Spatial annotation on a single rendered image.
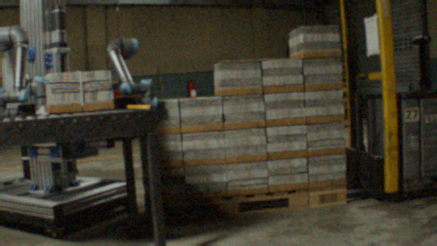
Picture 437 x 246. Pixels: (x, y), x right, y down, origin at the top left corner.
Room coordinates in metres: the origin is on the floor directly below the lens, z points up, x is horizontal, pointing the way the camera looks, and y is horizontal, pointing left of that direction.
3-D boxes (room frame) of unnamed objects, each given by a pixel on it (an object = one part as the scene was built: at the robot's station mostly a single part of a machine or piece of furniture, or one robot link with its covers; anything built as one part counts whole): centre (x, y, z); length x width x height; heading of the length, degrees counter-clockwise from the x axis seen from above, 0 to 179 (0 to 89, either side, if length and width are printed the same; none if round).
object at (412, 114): (3.42, -1.55, 0.40); 0.69 x 0.55 x 0.80; 5
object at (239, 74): (3.30, -0.16, 0.95); 0.38 x 0.29 x 0.23; 6
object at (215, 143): (3.28, -0.03, 0.42); 1.17 x 0.39 x 0.83; 95
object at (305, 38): (3.35, -0.75, 0.65); 0.39 x 0.30 x 1.29; 5
